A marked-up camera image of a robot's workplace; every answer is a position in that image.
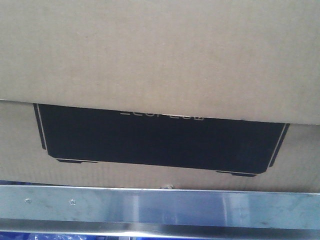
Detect metal shelf front rail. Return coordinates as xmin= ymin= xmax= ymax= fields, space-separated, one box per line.
xmin=0 ymin=185 xmax=320 ymax=240

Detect brown cardboard box black print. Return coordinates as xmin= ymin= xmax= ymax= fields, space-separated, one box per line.
xmin=0 ymin=0 xmax=320 ymax=192

